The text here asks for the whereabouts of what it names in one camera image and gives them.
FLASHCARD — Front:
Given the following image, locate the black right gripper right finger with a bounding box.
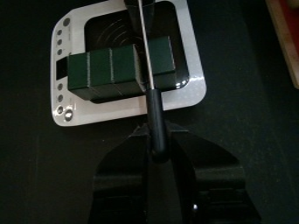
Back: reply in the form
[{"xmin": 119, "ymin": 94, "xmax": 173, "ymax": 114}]
[{"xmin": 167, "ymin": 121, "xmax": 261, "ymax": 224}]

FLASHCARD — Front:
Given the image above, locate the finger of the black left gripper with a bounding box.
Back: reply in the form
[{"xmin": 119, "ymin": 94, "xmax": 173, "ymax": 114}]
[
  {"xmin": 123, "ymin": 0, "xmax": 143, "ymax": 37},
  {"xmin": 141, "ymin": 0, "xmax": 157, "ymax": 29}
]

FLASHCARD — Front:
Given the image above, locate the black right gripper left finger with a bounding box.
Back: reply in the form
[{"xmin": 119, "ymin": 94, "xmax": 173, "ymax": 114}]
[{"xmin": 87, "ymin": 123, "xmax": 152, "ymax": 224}]

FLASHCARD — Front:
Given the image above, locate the green toy sushi roll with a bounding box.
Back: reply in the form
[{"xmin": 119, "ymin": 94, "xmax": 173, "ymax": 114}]
[{"xmin": 66, "ymin": 43, "xmax": 145, "ymax": 103}]

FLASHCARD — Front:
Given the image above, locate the silver metal rod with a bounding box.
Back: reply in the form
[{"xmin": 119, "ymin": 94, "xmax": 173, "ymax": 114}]
[{"xmin": 135, "ymin": 0, "xmax": 172, "ymax": 163}]

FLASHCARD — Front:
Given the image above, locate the white toy kitchen scale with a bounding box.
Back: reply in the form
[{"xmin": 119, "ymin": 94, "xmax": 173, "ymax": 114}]
[{"xmin": 49, "ymin": 0, "xmax": 208, "ymax": 127}]

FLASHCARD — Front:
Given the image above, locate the wooden box with red drawer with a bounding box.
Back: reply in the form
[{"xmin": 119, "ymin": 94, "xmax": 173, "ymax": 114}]
[{"xmin": 265, "ymin": 0, "xmax": 299, "ymax": 90}]

